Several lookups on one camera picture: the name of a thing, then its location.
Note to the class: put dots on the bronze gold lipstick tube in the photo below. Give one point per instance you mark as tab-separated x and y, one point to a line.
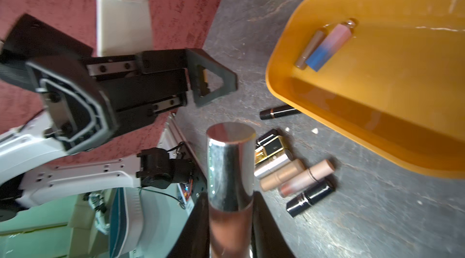
314	42

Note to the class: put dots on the silver cap coral lip gloss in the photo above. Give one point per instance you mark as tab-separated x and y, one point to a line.
230	159

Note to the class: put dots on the gold black square lipstick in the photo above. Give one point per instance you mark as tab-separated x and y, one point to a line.
268	147

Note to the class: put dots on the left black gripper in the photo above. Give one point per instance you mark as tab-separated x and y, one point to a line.
91	100

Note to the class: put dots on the pink beige lip gloss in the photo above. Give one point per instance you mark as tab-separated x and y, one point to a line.
307	178

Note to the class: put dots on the yellow plastic storage box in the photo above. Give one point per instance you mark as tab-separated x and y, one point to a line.
397	87

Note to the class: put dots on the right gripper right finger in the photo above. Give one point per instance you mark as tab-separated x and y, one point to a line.
267	240

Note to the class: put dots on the beige lipstick tube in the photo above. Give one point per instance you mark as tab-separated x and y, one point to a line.
282	175

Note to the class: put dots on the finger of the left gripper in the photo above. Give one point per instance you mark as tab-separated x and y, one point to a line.
209	80

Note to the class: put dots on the pink blue gradient lipstick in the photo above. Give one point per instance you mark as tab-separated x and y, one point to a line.
337	37

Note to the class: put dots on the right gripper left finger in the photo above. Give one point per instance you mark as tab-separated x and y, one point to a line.
193	241

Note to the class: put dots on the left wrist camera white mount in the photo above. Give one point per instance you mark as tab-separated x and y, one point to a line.
123	27

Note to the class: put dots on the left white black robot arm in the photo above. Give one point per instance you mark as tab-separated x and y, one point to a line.
27	181

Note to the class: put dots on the silver lipstick tube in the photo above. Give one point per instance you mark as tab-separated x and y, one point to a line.
273	163

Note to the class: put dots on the black round lipstick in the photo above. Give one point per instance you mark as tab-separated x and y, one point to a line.
309	198

